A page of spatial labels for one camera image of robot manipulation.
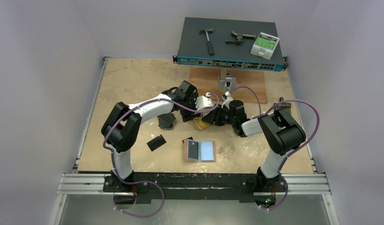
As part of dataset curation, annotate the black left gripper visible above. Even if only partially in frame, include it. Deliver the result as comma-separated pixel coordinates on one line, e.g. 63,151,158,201
180,93,203,122

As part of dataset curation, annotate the black VIP card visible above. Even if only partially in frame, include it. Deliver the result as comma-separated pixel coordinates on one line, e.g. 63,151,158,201
187,140,200,160

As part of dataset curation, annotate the pink leather card holder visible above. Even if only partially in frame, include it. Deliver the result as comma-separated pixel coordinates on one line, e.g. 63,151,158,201
182,140,222,162

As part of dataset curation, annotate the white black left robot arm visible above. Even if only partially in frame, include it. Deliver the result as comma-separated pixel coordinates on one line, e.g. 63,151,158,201
101,81,199,192

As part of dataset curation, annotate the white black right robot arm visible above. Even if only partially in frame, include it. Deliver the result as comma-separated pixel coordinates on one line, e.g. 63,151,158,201
202,100,306,191

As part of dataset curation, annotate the brown wooden board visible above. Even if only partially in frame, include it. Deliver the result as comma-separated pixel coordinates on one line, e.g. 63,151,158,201
187,67,268,104

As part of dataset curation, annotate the small claw hammer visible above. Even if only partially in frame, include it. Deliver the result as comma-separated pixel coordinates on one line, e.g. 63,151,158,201
199,29,215,56

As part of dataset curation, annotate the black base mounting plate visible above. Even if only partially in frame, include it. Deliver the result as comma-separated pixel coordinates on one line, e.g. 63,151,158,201
103,172,287,206

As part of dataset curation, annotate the rusty metal tool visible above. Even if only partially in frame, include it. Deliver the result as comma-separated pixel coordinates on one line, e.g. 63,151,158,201
225,30,256,45

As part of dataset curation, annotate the white green electronic box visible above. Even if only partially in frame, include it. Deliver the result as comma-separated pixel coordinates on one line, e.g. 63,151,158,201
250,32,279,60

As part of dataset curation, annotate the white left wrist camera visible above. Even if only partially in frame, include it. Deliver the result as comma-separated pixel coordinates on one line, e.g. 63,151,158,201
195,92,214,112

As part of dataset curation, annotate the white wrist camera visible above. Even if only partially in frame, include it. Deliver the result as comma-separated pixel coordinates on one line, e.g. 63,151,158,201
222,91,233,109
195,92,214,112

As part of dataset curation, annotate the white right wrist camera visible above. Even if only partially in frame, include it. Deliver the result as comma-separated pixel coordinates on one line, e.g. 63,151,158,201
222,91,233,109

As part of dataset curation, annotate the metal stand bracket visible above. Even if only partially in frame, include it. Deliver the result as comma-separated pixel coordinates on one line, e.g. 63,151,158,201
218,67,237,91

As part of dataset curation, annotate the blue grey network switch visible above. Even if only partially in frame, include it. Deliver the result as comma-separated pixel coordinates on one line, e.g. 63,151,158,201
173,17,288,72

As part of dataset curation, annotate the dark metal clamp handle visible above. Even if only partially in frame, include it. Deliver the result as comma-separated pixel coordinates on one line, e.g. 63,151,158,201
273,97,292,113

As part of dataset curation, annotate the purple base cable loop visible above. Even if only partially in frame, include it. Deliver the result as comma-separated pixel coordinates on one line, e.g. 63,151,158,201
113,180,166,218

